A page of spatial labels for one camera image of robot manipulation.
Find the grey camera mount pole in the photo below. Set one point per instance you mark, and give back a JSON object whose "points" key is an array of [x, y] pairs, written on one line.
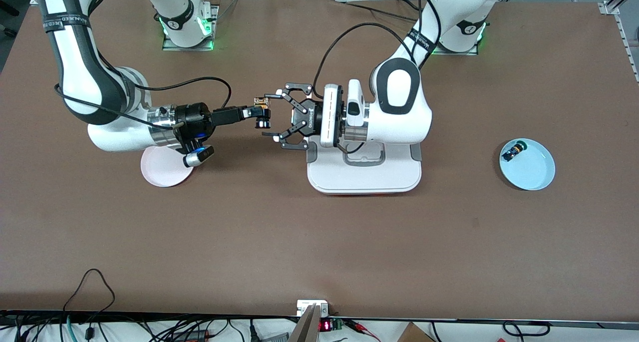
{"points": [[307, 327]]}

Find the pink round plate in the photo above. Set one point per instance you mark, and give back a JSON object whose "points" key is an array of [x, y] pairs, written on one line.
{"points": [[164, 174]]}

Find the white gripper adapter plate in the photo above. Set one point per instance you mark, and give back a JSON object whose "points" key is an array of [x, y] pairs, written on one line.
{"points": [[333, 115]]}

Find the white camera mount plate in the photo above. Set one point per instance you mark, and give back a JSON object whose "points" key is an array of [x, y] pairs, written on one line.
{"points": [[301, 307]]}

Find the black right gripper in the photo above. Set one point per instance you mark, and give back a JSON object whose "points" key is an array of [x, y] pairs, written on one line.
{"points": [[195, 119]]}

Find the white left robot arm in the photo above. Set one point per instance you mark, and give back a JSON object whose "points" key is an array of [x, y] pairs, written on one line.
{"points": [[414, 122]]}

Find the light blue round plate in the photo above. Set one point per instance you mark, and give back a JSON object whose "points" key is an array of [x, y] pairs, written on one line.
{"points": [[529, 170]]}

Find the white lidded lunch box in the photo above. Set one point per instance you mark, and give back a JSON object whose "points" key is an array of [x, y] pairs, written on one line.
{"points": [[364, 179]]}

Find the brown cardboard piece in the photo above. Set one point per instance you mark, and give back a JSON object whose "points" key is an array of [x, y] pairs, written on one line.
{"points": [[414, 334]]}

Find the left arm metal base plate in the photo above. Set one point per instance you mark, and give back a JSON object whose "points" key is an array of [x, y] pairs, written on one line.
{"points": [[449, 52]]}

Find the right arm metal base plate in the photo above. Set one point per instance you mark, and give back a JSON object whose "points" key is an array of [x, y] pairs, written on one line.
{"points": [[209, 43]]}

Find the red clip leads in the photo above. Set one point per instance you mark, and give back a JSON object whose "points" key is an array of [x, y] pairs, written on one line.
{"points": [[367, 333]]}

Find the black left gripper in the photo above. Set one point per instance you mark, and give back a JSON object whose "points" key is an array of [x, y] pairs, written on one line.
{"points": [[305, 118]]}

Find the red LED display module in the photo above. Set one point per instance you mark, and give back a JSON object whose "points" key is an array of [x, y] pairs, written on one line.
{"points": [[325, 326]]}

